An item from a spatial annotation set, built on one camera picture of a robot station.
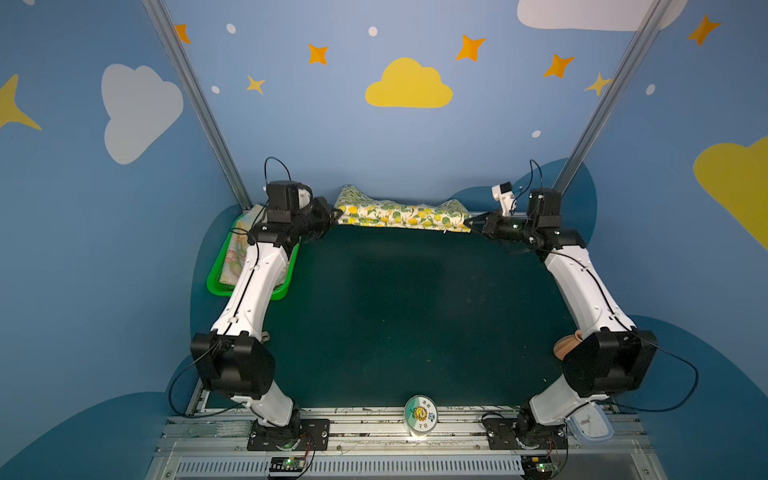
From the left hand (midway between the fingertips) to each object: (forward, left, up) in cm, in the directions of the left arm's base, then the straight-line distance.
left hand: (345, 208), depth 77 cm
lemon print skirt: (+2, -2, -2) cm, 4 cm away
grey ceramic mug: (-21, +25, -32) cm, 46 cm away
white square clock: (-44, -64, -32) cm, 84 cm away
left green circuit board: (-52, +10, -35) cm, 64 cm away
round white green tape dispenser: (-43, -20, -27) cm, 54 cm away
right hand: (-1, -33, -2) cm, 33 cm away
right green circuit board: (-52, -50, -36) cm, 81 cm away
